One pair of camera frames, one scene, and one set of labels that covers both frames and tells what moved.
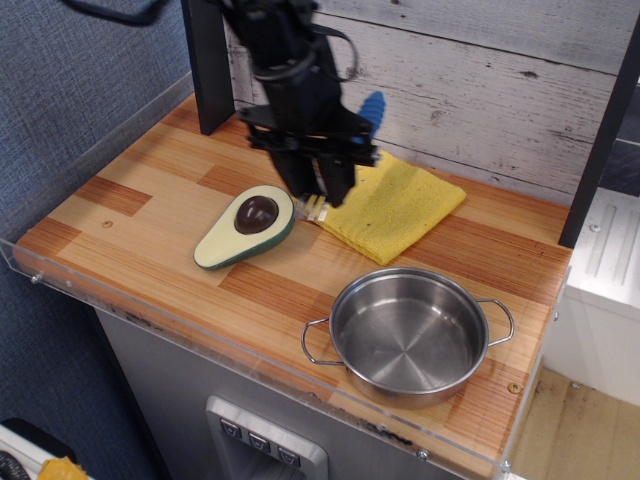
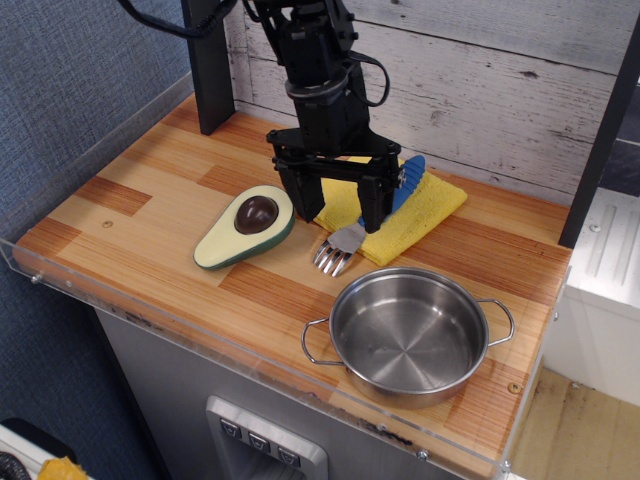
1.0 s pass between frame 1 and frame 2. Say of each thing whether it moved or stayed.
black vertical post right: stayed
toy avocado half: stayed
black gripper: moved
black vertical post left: stayed
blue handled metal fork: moved
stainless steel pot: stayed
